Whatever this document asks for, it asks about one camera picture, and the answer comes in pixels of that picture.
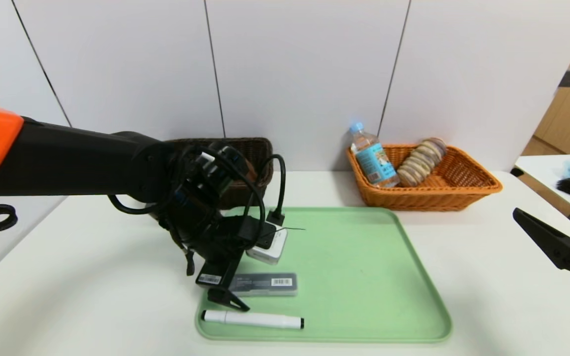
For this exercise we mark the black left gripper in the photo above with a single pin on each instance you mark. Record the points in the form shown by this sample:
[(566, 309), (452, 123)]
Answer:
[(214, 275)]

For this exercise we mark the white marker pen black cap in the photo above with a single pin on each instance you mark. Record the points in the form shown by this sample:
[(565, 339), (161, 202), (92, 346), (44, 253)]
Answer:
[(255, 320)]

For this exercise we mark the clear plastic case with barcode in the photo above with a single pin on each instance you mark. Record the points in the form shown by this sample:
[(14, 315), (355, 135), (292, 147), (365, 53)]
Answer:
[(270, 284)]

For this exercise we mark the sliced bread loaf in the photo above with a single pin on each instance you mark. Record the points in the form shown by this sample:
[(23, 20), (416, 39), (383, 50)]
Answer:
[(421, 162)]

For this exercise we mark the water bottle blue label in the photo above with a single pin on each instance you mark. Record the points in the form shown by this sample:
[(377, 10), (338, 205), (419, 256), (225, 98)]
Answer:
[(374, 158)]

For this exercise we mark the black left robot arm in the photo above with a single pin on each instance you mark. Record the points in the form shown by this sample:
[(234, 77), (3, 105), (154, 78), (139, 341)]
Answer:
[(67, 158)]

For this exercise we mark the orange wicker basket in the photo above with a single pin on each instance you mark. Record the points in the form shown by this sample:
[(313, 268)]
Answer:
[(443, 198)]

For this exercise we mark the dark brown wicker basket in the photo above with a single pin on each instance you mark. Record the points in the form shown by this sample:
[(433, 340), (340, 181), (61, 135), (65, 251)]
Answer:
[(261, 148)]

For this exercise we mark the white side table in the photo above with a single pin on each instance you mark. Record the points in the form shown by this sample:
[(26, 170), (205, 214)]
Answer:
[(542, 170)]

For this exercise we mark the light green plastic tray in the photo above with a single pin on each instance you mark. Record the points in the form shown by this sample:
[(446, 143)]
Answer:
[(354, 277)]

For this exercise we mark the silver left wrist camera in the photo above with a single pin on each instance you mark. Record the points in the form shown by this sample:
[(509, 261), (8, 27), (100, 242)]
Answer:
[(272, 253)]

